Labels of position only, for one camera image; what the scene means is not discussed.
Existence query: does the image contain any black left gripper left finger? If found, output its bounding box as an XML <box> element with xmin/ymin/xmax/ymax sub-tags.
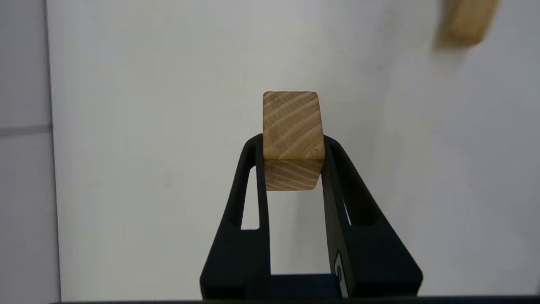
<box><xmin>200</xmin><ymin>133</ymin><xmax>271</xmax><ymax>300</ymax></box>

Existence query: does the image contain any triangular wooden building block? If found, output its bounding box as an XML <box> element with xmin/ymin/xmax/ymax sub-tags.
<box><xmin>262</xmin><ymin>91</ymin><xmax>326</xmax><ymax>191</ymax></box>

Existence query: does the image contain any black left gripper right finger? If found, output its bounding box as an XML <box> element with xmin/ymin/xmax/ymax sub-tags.
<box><xmin>321</xmin><ymin>134</ymin><xmax>424</xmax><ymax>299</ymax></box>

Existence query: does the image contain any rectangular wooden building block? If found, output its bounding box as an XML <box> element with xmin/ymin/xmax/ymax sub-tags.
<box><xmin>434</xmin><ymin>0</ymin><xmax>500</xmax><ymax>50</ymax></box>

